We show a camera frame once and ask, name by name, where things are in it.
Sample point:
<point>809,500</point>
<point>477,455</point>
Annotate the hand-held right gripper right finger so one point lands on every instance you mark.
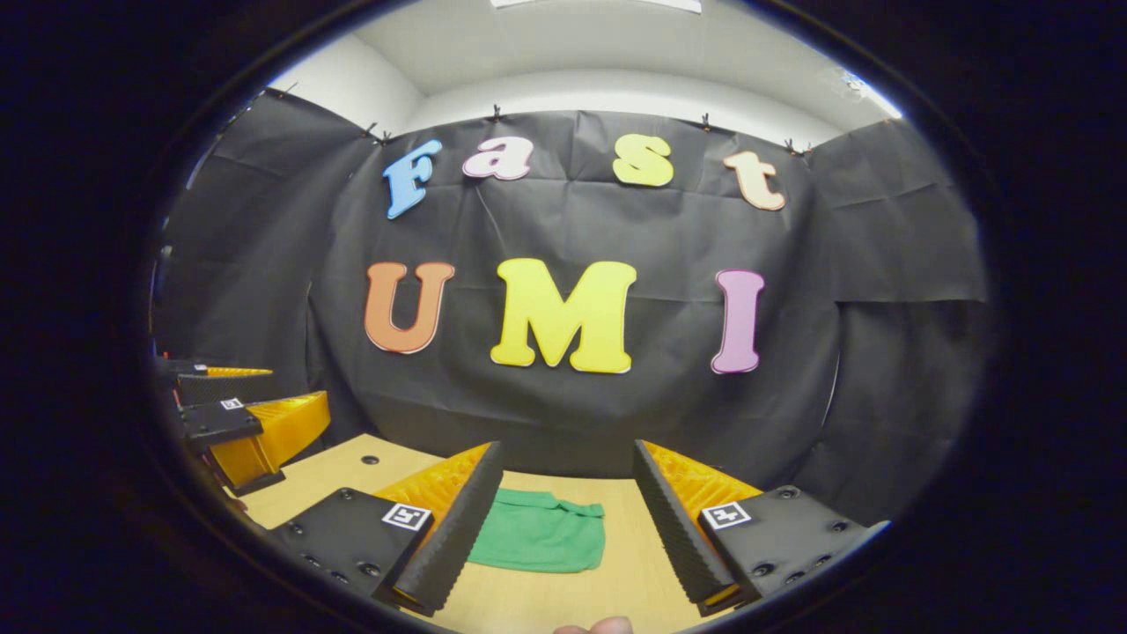
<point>678,528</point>

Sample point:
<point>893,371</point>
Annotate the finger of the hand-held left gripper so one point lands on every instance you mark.
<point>224,387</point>
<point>220,423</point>

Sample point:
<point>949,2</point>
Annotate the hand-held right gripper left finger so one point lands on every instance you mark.
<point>458,537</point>

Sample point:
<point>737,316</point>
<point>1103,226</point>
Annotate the green T-shirt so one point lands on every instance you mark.
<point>546,537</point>

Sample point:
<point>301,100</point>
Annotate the ceiling light panel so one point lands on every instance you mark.
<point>867,88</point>

